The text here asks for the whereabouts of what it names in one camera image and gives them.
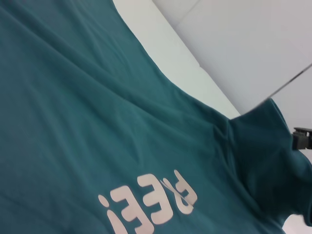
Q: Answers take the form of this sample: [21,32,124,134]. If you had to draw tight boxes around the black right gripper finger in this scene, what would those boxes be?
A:
[291,126,312,151]

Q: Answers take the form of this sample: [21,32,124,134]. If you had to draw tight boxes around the teal t-shirt with FREE print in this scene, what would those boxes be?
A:
[0,0,312,234]

